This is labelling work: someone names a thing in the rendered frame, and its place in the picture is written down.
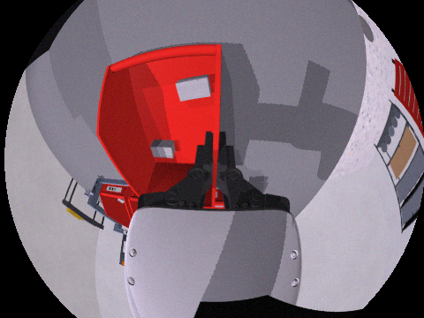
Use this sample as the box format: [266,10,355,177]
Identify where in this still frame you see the red bin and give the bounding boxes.
[99,184,133,228]
[128,189,139,215]
[96,44,222,208]
[215,189,224,208]

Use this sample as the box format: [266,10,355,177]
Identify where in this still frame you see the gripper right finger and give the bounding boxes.
[216,132,290,212]

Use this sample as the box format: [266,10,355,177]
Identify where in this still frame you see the dark grey tool case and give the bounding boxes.
[119,234,127,266]

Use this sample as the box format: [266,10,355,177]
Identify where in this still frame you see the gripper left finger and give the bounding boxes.
[138,132,213,209]

